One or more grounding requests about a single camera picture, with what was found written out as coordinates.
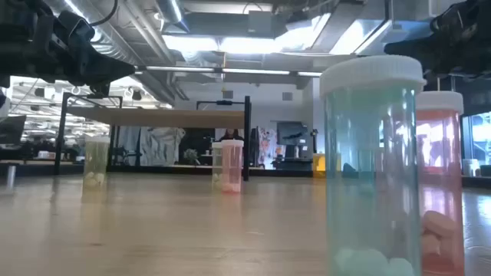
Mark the black screen on stand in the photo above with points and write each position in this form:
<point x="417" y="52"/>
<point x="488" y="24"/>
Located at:
<point x="292" y="134"/>

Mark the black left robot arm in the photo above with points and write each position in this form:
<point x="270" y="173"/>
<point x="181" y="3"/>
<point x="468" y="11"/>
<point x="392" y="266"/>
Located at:
<point x="19" y="46"/>

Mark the grey metal post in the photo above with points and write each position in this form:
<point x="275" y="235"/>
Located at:
<point x="10" y="176"/>

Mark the grey square vent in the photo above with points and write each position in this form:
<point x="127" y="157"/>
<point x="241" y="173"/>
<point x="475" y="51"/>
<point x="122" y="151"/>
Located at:
<point x="287" y="96"/>
<point x="227" y="94"/>

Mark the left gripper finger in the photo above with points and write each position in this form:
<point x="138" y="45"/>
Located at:
<point x="99" y="90"/>
<point x="103" y="69"/>

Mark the small potted plant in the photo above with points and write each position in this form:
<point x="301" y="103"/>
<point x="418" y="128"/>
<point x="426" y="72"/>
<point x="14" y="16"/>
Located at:
<point x="190" y="155"/>

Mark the wooden shelf black frame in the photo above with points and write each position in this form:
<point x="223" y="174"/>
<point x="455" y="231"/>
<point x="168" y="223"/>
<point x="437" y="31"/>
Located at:
<point x="153" y="118"/>

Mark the teal translucent medicine bottle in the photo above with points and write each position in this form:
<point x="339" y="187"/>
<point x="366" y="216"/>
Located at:
<point x="368" y="153"/>

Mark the red translucent medicine bottle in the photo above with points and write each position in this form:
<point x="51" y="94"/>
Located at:
<point x="441" y="153"/>
<point x="232" y="168"/>

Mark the yellow-green translucent medicine bottle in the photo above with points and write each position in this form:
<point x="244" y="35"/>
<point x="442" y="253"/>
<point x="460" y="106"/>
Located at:
<point x="216" y="168"/>
<point x="96" y="161"/>

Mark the person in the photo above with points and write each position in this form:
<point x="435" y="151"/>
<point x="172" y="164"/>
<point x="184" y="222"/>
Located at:
<point x="231" y="135"/>

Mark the floral patterned cloth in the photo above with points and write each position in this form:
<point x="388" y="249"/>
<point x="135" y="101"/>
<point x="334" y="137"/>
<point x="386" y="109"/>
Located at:
<point x="267" y="147"/>

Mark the long fluorescent tube light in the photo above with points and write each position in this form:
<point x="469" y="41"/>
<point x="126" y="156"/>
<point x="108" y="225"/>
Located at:
<point x="249" y="71"/>

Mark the black computer monitor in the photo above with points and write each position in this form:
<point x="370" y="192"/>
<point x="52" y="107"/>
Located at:
<point x="11" y="130"/>

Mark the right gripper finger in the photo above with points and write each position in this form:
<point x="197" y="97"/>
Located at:
<point x="414" y="50"/>

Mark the white draped cover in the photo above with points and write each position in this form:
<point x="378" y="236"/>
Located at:
<point x="161" y="145"/>

